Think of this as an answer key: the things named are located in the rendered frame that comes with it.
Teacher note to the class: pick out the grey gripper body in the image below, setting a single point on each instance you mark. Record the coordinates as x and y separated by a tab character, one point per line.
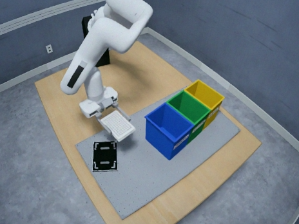
89	108

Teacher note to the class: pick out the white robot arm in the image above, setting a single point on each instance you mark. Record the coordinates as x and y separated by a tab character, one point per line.
117	26

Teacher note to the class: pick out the green bin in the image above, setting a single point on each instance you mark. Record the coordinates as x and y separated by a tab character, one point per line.
192	110

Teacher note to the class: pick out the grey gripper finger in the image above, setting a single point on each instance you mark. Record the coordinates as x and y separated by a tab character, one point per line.
98	115
116	105

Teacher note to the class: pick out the yellow open-top bin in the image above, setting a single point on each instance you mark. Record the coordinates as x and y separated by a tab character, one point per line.
208	97

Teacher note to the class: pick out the blue bin with label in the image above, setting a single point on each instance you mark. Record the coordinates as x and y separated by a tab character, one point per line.
163	126

